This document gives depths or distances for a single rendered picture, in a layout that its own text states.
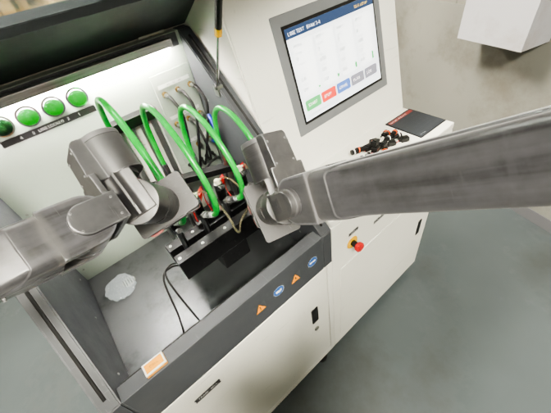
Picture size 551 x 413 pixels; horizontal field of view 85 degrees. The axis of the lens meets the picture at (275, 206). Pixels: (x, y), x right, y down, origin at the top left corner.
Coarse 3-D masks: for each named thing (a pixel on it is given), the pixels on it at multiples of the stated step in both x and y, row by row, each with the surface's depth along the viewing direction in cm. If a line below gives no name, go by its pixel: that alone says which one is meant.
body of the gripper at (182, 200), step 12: (168, 180) 47; (180, 180) 47; (168, 192) 43; (180, 192) 47; (192, 192) 48; (180, 204) 47; (192, 204) 47; (168, 216) 44; (180, 216) 47; (144, 228) 47; (156, 228) 47
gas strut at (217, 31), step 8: (216, 0) 66; (216, 8) 68; (216, 16) 69; (216, 24) 71; (216, 32) 73; (216, 40) 75; (216, 48) 77; (216, 56) 79; (216, 64) 81; (216, 72) 83; (216, 80) 85; (216, 88) 87
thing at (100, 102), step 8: (96, 104) 67; (104, 104) 59; (104, 112) 72; (112, 112) 58; (104, 120) 75; (120, 120) 57; (128, 128) 57; (128, 136) 56; (136, 144) 56; (144, 152) 56; (144, 160) 56; (152, 160) 56; (152, 168) 56; (160, 176) 57; (184, 224) 66
